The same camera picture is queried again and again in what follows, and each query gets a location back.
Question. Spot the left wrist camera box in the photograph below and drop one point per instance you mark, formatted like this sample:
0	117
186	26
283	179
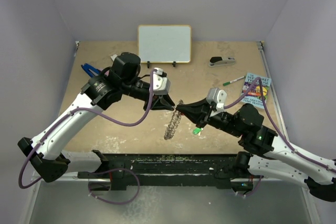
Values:
161	83

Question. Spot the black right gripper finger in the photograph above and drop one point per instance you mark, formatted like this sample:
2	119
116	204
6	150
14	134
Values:
198	115
198	107

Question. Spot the large metal key ring disc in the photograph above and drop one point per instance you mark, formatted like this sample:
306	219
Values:
173	125

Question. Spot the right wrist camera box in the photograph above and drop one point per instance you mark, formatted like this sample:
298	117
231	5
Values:
216	97

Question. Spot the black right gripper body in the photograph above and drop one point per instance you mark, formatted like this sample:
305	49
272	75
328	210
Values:
222	120

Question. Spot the aluminium frame rail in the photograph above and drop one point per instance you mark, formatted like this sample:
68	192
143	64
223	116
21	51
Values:
64	177

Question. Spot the small whiteboard on stand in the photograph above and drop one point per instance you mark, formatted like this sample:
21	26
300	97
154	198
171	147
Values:
170	44

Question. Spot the white staple remover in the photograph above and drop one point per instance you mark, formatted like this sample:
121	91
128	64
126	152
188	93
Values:
113	57

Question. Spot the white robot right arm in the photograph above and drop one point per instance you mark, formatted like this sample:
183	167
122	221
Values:
265	152

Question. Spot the blue stapler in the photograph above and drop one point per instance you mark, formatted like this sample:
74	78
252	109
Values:
90	70

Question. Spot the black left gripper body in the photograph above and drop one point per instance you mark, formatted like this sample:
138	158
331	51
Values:
135	88

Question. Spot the green capped marker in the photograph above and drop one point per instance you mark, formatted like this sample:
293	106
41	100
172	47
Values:
232	81

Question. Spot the blue treehouse book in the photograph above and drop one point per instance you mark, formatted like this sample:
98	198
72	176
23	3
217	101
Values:
254	95

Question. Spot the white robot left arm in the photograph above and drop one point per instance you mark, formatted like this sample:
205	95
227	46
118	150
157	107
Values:
45	151

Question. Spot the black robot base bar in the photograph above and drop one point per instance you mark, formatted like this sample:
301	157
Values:
222	171

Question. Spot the black grey stapler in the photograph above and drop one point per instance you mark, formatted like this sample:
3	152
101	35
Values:
221	61

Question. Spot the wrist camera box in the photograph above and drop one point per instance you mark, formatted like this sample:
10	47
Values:
216	97
161	83

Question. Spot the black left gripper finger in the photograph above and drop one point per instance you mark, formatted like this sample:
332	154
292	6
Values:
162	104
167	97

